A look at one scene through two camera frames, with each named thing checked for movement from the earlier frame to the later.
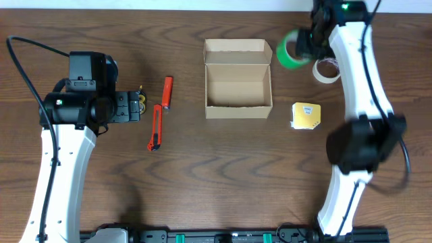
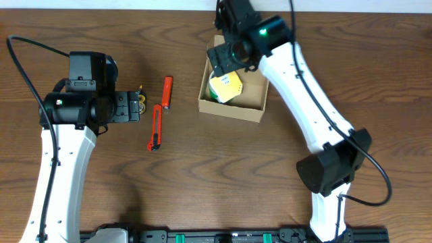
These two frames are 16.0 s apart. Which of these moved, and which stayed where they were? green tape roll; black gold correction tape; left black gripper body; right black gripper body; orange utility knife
Moved: right black gripper body; green tape roll
Stayed: orange utility knife; black gold correction tape; left black gripper body
